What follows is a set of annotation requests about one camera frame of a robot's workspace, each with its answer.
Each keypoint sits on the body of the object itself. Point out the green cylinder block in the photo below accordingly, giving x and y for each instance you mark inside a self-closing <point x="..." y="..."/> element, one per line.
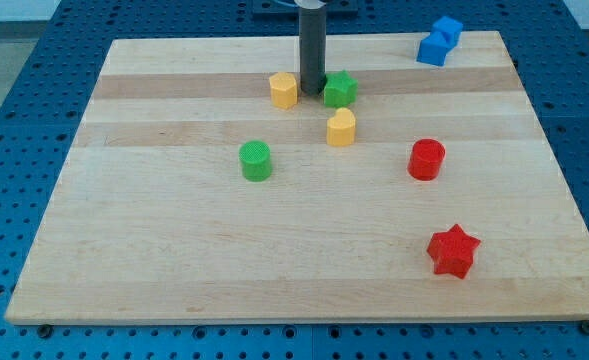
<point x="255" y="160"/>

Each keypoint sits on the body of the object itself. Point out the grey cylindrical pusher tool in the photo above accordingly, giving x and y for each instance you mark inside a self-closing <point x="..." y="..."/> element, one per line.
<point x="312" y="45"/>

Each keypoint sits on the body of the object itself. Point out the blue triangle block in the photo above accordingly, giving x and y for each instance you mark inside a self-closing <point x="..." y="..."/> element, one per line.
<point x="433" y="49"/>

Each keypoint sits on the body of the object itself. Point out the blue cube block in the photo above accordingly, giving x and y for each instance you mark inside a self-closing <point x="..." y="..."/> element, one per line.
<point x="449" y="28"/>

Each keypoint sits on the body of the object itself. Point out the green star block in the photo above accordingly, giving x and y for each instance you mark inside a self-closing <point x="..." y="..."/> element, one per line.
<point x="340" y="89"/>

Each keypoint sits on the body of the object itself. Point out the red cylinder block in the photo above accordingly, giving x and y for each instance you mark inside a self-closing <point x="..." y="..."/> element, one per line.
<point x="426" y="158"/>

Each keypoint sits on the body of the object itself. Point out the yellow hexagon block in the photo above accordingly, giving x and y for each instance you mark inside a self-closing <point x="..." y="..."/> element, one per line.
<point x="283" y="90"/>

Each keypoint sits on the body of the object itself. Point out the yellow heart block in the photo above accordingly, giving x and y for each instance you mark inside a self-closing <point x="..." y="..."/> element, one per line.
<point x="341" y="128"/>

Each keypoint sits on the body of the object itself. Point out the light wooden board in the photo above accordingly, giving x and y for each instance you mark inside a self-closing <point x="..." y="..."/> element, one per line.
<point x="152" y="222"/>

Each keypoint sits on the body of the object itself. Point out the red star block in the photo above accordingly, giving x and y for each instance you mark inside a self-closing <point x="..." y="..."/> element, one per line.
<point x="452" y="252"/>

